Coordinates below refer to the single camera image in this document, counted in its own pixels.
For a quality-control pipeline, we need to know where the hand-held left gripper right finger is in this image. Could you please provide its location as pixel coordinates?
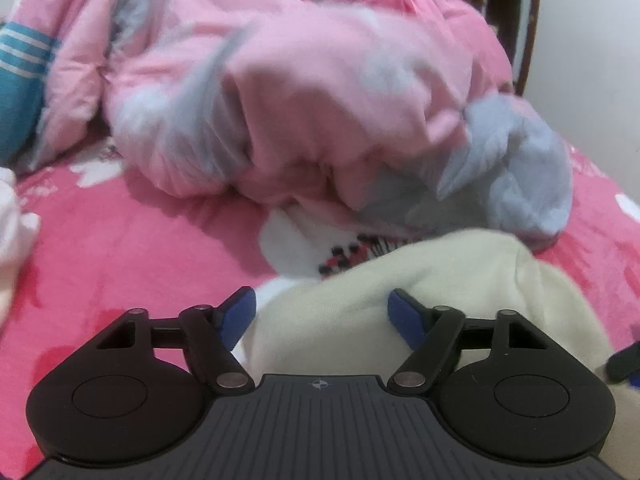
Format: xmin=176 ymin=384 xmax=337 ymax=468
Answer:
xmin=387 ymin=287 xmax=548 ymax=396

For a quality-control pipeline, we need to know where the wooden door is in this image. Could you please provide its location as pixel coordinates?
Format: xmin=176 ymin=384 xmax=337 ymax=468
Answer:
xmin=470 ymin=0 xmax=545 ymax=98

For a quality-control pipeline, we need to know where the white garment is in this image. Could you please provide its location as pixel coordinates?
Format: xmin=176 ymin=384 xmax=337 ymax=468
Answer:
xmin=0 ymin=166 xmax=42 ymax=331

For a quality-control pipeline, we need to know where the beige garment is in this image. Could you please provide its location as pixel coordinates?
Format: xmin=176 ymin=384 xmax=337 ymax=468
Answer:
xmin=235 ymin=227 xmax=640 ymax=480

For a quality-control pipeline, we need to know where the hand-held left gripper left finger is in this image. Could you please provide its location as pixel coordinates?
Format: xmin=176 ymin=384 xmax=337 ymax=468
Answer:
xmin=95 ymin=286 xmax=258 ymax=395

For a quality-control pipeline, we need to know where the pink floral bed sheet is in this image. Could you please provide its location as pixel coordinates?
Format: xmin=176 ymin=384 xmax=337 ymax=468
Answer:
xmin=0 ymin=140 xmax=640 ymax=411

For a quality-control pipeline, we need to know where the pink and grey quilt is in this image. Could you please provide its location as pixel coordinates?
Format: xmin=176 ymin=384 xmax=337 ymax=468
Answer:
xmin=10 ymin=0 xmax=573 ymax=253

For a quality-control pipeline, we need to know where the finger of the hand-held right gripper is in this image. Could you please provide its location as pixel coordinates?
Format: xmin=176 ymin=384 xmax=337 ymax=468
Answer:
xmin=605 ymin=342 xmax=640 ymax=390

